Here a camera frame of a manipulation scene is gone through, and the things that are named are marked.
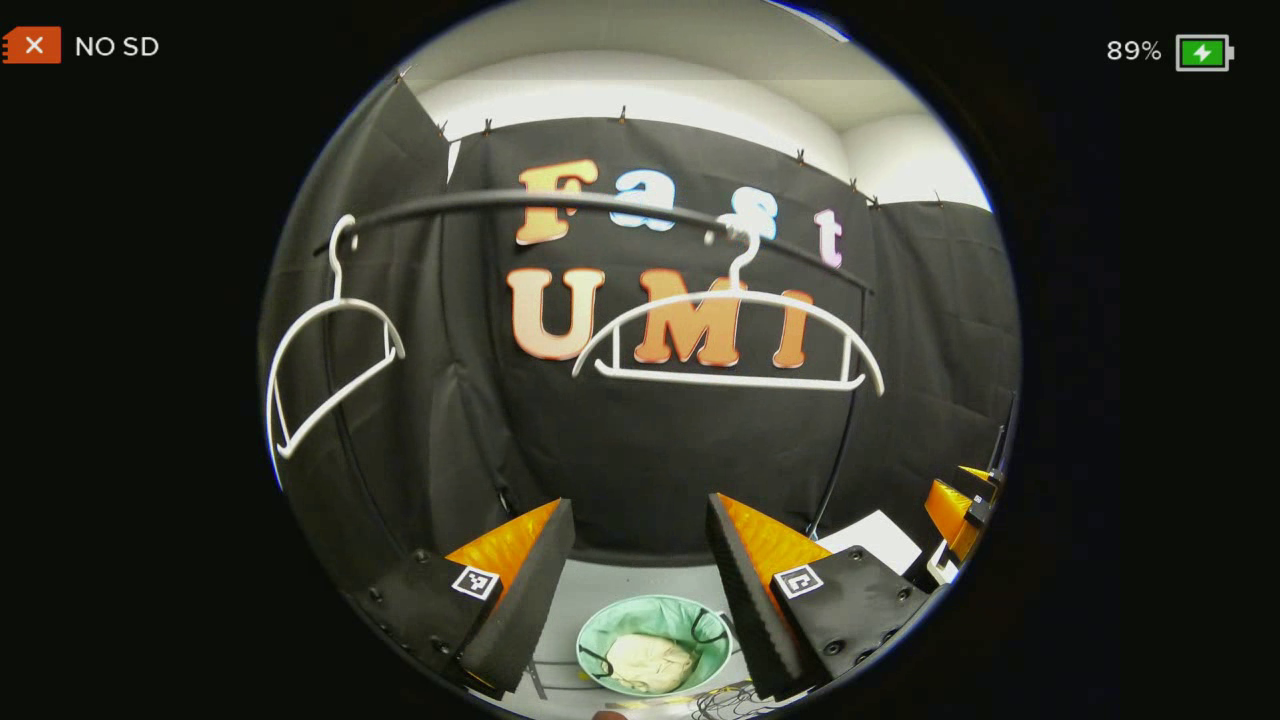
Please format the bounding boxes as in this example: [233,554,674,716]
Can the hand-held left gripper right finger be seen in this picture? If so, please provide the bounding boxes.
[704,492,933,704]

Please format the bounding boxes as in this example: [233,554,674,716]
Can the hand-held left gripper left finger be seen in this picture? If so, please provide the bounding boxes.
[362,498,578,701]

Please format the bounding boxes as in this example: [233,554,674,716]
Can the green laundry hamper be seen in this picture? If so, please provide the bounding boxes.
[576,594,734,698]

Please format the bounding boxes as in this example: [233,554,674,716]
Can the cream button shirt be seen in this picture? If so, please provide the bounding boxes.
[603,633,698,695]

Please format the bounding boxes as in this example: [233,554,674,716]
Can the white clothes hanger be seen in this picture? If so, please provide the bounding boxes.
[572,215,887,399]
[265,214,408,461]

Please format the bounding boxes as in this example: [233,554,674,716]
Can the white sheet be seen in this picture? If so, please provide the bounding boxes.
[815,510,923,578]

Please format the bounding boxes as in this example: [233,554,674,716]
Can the black backdrop cloth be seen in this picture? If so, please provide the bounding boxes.
[258,80,1021,566]

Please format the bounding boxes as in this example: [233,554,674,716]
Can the row of black backdrop clips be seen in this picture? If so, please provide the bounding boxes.
[392,65,946,211]

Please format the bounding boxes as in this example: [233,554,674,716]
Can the black cable tangle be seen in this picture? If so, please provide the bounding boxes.
[690,680,776,719]

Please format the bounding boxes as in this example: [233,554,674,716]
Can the black clothes rail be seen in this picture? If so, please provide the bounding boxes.
[312,188,876,561]

